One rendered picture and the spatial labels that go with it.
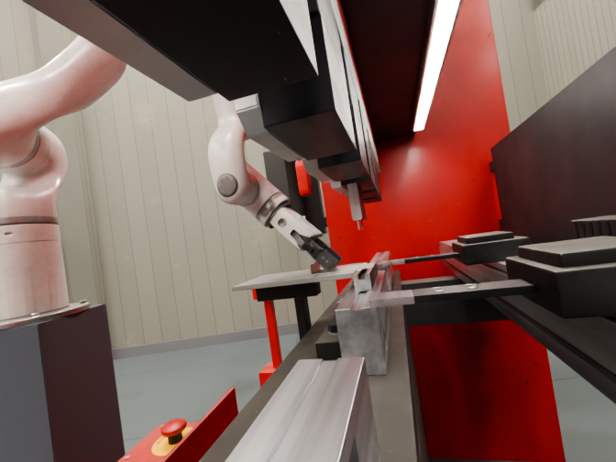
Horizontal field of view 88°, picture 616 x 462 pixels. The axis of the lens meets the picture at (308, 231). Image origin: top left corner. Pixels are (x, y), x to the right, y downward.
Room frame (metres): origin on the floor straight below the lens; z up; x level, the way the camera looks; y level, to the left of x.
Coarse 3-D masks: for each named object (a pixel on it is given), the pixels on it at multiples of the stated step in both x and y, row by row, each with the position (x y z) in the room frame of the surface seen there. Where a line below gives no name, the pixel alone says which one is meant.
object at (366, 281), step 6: (360, 270) 0.63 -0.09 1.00; (366, 270) 0.69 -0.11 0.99; (372, 270) 0.64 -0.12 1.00; (354, 276) 0.58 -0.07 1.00; (360, 276) 0.61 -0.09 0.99; (366, 276) 0.57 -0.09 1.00; (372, 276) 0.62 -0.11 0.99; (354, 282) 0.58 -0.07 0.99; (360, 282) 0.57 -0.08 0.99; (366, 282) 0.57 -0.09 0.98; (372, 282) 0.60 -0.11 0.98; (360, 288) 0.57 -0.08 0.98; (366, 288) 0.57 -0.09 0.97; (372, 288) 0.58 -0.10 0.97
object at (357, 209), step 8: (352, 184) 0.65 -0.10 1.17; (352, 192) 0.65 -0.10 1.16; (360, 192) 0.69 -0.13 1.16; (352, 200) 0.65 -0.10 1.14; (360, 200) 0.67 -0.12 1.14; (352, 208) 0.65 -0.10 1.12; (360, 208) 0.64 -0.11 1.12; (352, 216) 0.65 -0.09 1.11; (360, 216) 0.64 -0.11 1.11; (360, 224) 0.69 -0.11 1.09
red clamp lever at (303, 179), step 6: (300, 162) 0.56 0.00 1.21; (300, 168) 0.55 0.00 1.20; (300, 174) 0.56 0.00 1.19; (306, 174) 0.55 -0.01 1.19; (300, 180) 0.56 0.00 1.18; (306, 180) 0.55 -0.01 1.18; (300, 186) 0.56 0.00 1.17; (306, 186) 0.55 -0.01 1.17; (300, 192) 0.56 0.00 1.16; (306, 192) 0.56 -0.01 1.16; (312, 192) 0.56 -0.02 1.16
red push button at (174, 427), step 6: (174, 420) 0.54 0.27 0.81; (180, 420) 0.54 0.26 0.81; (162, 426) 0.53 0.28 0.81; (168, 426) 0.52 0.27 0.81; (174, 426) 0.52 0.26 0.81; (180, 426) 0.52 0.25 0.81; (162, 432) 0.52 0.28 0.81; (168, 432) 0.51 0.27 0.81; (174, 432) 0.52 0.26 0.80; (180, 432) 0.52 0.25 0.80; (168, 438) 0.53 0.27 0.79; (174, 438) 0.52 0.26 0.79; (180, 438) 0.53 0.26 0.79; (174, 444) 0.52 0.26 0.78
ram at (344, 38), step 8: (336, 0) 0.45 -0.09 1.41; (336, 8) 0.42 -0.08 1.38; (336, 16) 0.40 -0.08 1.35; (344, 16) 0.56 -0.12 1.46; (344, 24) 0.53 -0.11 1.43; (344, 32) 0.50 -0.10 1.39; (344, 40) 0.47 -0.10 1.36; (352, 48) 0.69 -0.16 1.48; (352, 56) 0.64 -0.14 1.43; (352, 64) 0.59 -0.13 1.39; (352, 72) 0.55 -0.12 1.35; (360, 80) 0.88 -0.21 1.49; (360, 88) 0.79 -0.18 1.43; (360, 96) 0.72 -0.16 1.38; (360, 104) 0.67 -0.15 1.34; (368, 120) 1.05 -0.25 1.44; (368, 128) 0.93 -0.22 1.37; (376, 152) 1.37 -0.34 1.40; (376, 160) 1.24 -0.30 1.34
